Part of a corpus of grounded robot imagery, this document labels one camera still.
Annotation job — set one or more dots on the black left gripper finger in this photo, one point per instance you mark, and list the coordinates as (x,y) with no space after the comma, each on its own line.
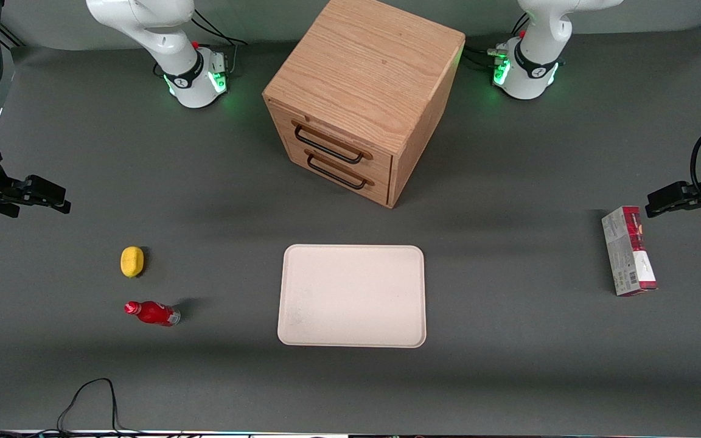
(679,191)
(676,207)

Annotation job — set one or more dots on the red coke bottle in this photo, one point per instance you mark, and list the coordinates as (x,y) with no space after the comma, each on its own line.
(156,312)

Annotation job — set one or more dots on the cream rectangular tray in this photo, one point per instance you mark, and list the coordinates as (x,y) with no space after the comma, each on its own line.
(352,296)

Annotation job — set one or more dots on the grey and red carton box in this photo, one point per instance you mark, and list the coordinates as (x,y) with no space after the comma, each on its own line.
(627,252)

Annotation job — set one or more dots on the wooden drawer cabinet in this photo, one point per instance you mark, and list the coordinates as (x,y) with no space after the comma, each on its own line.
(366,79)

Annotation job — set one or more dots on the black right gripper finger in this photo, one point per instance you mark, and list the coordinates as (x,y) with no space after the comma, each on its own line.
(52,204)
(46,187)

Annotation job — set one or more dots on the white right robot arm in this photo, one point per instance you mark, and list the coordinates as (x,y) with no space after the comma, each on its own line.
(162,42)

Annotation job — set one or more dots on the yellow lemon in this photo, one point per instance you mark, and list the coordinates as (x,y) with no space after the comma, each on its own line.
(132,261)

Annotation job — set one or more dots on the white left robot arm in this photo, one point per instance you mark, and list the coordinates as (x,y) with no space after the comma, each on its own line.
(536,55)

